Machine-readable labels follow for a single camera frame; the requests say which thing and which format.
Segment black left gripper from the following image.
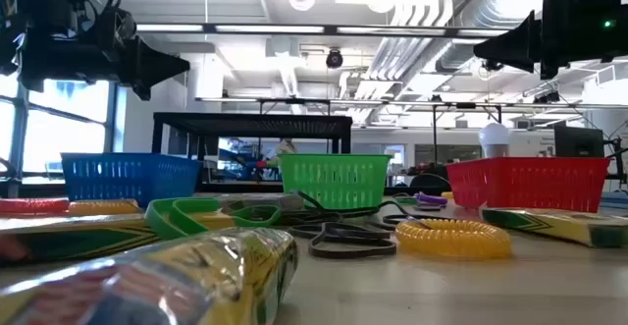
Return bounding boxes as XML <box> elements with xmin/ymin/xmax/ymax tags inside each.
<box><xmin>53</xmin><ymin>9</ymin><xmax>192</xmax><ymax>102</ymax></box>

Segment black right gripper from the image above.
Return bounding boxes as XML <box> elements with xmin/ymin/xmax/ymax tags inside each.
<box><xmin>472</xmin><ymin>0</ymin><xmax>602</xmax><ymax>81</ymax></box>

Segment red plastic basket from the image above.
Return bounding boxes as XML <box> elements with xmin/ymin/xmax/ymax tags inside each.
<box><xmin>445</xmin><ymin>156</ymin><xmax>612</xmax><ymax>214</ymax></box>

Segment purple spiral coil band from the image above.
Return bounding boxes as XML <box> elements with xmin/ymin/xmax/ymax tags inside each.
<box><xmin>413</xmin><ymin>191</ymin><xmax>448</xmax><ymax>207</ymax></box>

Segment red spiral coil band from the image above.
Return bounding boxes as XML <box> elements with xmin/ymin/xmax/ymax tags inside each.
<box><xmin>0</xmin><ymin>197</ymin><xmax>70</xmax><ymax>217</ymax></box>

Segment black rubber band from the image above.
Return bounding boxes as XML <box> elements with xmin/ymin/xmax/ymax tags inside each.
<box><xmin>307</xmin><ymin>221</ymin><xmax>398</xmax><ymax>260</ymax></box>
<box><xmin>382</xmin><ymin>211</ymin><xmax>445</xmax><ymax>232</ymax></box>
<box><xmin>282</xmin><ymin>190</ymin><xmax>408</xmax><ymax>241</ymax></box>

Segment black overhead light beam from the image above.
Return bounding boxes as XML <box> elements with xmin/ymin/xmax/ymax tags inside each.
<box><xmin>134</xmin><ymin>23</ymin><xmax>514</xmax><ymax>40</ymax></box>

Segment white light bulb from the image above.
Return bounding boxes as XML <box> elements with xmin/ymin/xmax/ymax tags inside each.
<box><xmin>478</xmin><ymin>122</ymin><xmax>511</xmax><ymax>159</ymax></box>

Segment black perforated metal shelf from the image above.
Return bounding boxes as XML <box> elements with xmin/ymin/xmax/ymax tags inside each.
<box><xmin>151</xmin><ymin>112</ymin><xmax>354</xmax><ymax>191</ymax></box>

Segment black monitor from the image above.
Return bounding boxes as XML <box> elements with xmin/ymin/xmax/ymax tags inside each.
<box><xmin>553</xmin><ymin>125</ymin><xmax>605</xmax><ymax>159</ymax></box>

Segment blue plastic basket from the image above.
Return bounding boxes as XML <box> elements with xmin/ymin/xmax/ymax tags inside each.
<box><xmin>61</xmin><ymin>151</ymin><xmax>203</xmax><ymax>208</ymax></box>

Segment large window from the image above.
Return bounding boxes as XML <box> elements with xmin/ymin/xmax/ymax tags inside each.
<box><xmin>0</xmin><ymin>77</ymin><xmax>122</xmax><ymax>187</ymax></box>

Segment black background stand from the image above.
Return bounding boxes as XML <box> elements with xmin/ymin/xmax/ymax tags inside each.
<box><xmin>607</xmin><ymin>135</ymin><xmax>628</xmax><ymax>187</ymax></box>

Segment person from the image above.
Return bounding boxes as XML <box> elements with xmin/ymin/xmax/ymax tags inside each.
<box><xmin>272</xmin><ymin>137</ymin><xmax>299</xmax><ymax>169</ymax></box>

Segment green plastic basket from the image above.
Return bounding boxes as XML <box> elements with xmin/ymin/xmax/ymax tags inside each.
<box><xmin>277</xmin><ymin>153</ymin><xmax>393</xmax><ymax>211</ymax></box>

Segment silver ceiling duct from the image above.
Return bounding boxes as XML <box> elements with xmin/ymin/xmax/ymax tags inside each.
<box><xmin>436</xmin><ymin>0</ymin><xmax>555</xmax><ymax>76</ymax></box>

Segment black background rig frame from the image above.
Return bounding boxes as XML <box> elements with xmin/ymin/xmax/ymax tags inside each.
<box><xmin>194</xmin><ymin>96</ymin><xmax>628</xmax><ymax>167</ymax></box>

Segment black aluminium table frame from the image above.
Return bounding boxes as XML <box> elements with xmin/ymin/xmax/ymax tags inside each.
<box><xmin>0</xmin><ymin>181</ymin><xmax>447</xmax><ymax>198</ymax></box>

